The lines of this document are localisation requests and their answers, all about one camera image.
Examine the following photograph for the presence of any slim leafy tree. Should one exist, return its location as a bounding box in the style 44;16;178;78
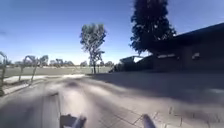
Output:
79;22;108;75

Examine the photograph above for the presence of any grey paved path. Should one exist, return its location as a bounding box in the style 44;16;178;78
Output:
0;71;224;128

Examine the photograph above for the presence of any distant row of trees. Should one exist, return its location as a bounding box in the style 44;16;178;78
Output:
6;58;115;69

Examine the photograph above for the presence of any large dark tree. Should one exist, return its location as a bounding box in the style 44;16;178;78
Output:
129;0;177;56

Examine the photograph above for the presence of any pale grass field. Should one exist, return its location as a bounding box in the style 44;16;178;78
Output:
3;66;113;78

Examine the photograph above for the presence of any robot's own part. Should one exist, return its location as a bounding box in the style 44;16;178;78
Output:
141;113;157;128
71;115;87;128

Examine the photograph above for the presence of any dark low building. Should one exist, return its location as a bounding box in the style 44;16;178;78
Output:
113;22;224;74

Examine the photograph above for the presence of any bent young tree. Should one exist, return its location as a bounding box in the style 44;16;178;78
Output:
0;51;9;88
18;54;42;84

